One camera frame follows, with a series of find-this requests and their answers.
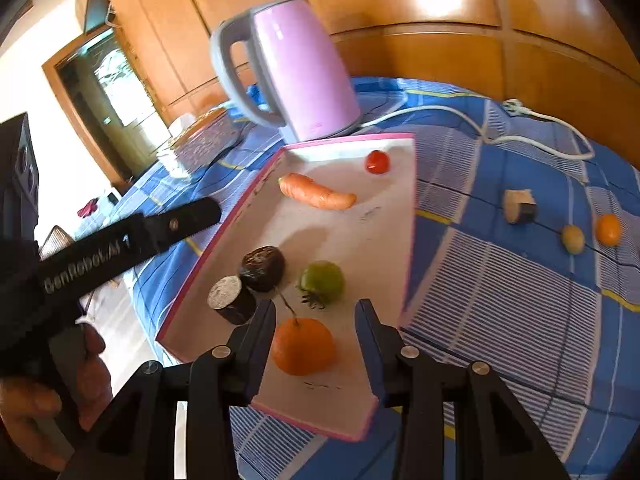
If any dark cut yam cylinder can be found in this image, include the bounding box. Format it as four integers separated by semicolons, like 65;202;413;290
207;275;257;325

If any large orange with stem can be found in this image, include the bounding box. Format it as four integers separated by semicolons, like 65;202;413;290
271;292;337;376

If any dark brown round fruit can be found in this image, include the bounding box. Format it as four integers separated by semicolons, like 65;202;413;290
238;246;285;292

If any green tomato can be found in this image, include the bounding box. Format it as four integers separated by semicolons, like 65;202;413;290
297;260;346;309

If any orange carrot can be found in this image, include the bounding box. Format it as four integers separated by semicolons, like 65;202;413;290
278;172;357;210

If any small cut yam piece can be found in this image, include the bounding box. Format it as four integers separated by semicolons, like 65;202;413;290
502;190;538;224

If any red tomato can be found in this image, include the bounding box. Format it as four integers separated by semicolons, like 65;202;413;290
364;150;390;174

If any yellow-green round fruit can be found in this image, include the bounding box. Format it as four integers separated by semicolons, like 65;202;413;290
561;224;586;256

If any yellow-orange tangerine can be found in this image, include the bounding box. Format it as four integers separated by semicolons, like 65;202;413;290
596;214;623;247

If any person's left hand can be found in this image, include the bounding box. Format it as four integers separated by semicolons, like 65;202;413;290
1;323;113;472

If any pink rimmed white tray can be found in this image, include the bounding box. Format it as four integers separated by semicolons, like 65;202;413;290
156;132;416;442

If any silver tissue box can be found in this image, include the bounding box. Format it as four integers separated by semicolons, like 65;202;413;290
156;108;241;179

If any wooden glass door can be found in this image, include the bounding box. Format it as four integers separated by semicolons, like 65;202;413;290
42;25;170;193

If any pink electric kettle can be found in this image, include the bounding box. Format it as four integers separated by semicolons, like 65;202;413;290
210;0;362;144

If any white power cord with plug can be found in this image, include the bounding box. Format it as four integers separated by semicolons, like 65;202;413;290
357;97;598;162

